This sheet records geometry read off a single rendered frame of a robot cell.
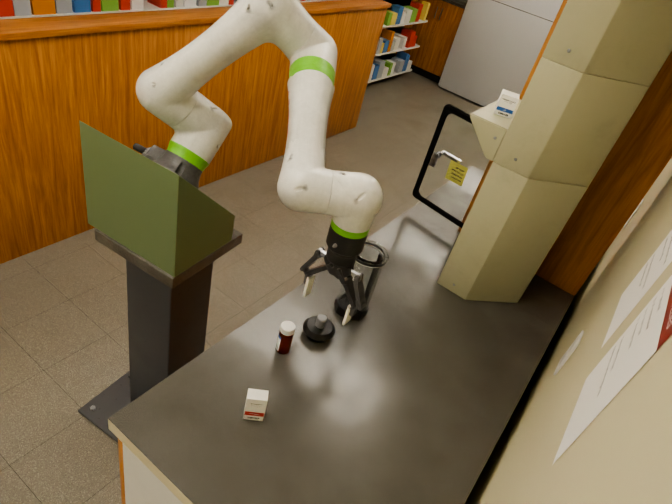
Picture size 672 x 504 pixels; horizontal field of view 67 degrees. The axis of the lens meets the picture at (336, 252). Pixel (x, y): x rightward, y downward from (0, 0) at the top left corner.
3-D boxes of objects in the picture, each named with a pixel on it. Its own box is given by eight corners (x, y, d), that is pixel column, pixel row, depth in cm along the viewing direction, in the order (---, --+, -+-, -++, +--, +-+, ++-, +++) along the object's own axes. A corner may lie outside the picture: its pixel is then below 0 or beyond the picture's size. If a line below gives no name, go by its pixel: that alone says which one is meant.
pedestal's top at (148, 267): (95, 239, 158) (94, 229, 155) (171, 202, 182) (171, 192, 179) (172, 289, 149) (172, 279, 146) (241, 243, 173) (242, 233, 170)
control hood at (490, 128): (527, 136, 168) (541, 108, 162) (492, 162, 145) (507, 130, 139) (495, 122, 173) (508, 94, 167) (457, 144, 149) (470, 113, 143)
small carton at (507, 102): (510, 113, 151) (519, 94, 147) (510, 119, 147) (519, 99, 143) (494, 108, 152) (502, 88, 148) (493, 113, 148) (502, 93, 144)
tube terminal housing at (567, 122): (532, 280, 187) (657, 76, 142) (502, 323, 164) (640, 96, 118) (472, 246, 196) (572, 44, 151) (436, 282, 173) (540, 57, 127)
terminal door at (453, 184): (472, 235, 193) (518, 140, 169) (411, 195, 207) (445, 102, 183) (473, 235, 194) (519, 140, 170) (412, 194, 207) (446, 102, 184)
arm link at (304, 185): (338, 75, 124) (329, 107, 133) (292, 65, 122) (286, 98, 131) (332, 198, 106) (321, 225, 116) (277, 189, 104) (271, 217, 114)
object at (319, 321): (339, 334, 144) (345, 318, 140) (320, 351, 137) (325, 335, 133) (314, 316, 147) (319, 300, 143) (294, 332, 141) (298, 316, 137)
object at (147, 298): (77, 412, 208) (53, 238, 154) (165, 344, 244) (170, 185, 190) (165, 481, 194) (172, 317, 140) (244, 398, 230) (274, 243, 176)
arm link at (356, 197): (391, 193, 108) (385, 168, 117) (334, 183, 106) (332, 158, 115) (374, 244, 117) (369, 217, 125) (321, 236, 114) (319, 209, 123)
